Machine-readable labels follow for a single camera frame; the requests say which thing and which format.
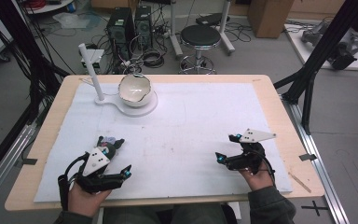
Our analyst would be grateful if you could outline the black tape cross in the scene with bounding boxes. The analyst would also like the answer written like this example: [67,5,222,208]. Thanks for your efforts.
[301,200,329,217]

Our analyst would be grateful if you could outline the small black computer tower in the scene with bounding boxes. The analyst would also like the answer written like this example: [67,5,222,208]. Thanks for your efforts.
[133,4,154,51]

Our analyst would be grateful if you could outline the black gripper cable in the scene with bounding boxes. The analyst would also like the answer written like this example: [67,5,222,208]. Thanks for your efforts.
[57,151,90,213]
[251,148,277,189]

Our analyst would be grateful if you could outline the black round stool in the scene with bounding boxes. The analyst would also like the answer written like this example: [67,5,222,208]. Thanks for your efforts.
[178,24,223,76]

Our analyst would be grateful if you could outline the person's left hand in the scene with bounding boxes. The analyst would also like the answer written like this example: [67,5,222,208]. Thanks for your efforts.
[67,181,113,218]

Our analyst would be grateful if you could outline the white table leg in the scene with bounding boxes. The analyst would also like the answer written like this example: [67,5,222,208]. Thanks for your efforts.
[169,0,185,61]
[218,0,236,56]

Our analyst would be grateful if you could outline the person's right hand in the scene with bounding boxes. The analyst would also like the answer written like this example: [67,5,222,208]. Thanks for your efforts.
[238,161,276,191]

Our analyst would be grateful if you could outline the large black computer tower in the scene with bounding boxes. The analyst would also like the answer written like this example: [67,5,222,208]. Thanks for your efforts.
[106,7,136,62]

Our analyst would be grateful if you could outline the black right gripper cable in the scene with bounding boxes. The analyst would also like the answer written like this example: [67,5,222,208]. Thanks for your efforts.
[251,148,277,189]

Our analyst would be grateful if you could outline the person's legs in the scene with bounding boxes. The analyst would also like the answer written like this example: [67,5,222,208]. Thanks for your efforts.
[102,203,231,224]

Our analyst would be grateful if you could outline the loose black floor cables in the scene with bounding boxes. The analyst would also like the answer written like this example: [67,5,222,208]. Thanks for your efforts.
[226,21,253,44]

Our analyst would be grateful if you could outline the white eggshell-shaped bowl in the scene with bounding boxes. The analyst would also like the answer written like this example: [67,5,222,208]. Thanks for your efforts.
[117,73,155,108]

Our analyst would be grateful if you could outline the white floor board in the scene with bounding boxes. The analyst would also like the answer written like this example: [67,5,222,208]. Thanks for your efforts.
[283,22,358,72]

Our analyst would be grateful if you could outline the black metal frame strut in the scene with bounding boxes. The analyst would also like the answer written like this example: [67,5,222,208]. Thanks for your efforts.
[273,0,358,135]

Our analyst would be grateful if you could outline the white box device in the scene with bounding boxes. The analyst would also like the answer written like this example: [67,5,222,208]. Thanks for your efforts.
[80,49,105,71]

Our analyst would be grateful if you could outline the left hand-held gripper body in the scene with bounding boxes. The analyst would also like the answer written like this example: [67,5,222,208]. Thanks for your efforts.
[74,146,120,194]

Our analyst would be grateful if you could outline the round white table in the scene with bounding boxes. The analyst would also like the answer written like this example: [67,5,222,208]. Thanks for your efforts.
[23,0,76,15]

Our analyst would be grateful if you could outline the brown cardboard box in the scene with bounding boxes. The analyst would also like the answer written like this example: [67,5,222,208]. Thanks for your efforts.
[246,0,295,39]

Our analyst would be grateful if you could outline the black frame with cables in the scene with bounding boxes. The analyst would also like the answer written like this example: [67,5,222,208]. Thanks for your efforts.
[0,0,71,188]

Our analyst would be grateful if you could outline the white stand with pole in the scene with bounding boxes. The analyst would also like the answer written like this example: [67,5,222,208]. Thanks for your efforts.
[77,42,159,119]

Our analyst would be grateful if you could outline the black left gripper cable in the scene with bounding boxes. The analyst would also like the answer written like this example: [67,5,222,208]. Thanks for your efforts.
[57,151,90,213]

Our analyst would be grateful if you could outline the aluminium rail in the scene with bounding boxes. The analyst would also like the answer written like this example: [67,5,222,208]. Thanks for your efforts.
[281,93,351,224]
[0,123,39,213]

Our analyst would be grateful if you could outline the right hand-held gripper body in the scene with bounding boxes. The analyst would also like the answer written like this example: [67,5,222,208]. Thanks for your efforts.
[225,128,277,175]

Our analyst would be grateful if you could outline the thin wooden stick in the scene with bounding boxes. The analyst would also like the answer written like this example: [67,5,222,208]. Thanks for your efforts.
[288,172,312,194]

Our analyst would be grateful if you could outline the grey machine part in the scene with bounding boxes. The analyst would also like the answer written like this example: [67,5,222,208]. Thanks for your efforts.
[301,21,358,71]

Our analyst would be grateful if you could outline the coiled black cables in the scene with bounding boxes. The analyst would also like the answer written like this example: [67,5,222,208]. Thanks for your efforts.
[141,48,166,69]

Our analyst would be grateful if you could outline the flat black pad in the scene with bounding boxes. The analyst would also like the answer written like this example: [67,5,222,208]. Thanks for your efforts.
[195,12,231,27]

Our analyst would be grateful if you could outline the clear plastic bag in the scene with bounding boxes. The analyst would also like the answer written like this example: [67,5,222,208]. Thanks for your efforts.
[52,12,91,31]

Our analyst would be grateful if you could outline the small black purple toy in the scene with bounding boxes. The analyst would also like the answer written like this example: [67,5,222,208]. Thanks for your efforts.
[96,135,126,150]

